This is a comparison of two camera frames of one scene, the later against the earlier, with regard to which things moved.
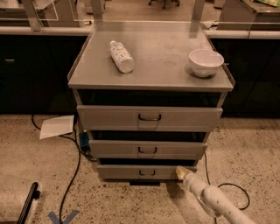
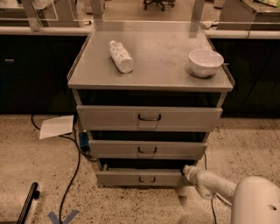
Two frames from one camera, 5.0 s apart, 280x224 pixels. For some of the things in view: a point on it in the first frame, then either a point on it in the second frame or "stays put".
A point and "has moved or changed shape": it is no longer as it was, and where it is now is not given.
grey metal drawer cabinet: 148,95 stays put
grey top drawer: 146,118 stays put
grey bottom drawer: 140,171 has moved or changed shape
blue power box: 84,139 stays put
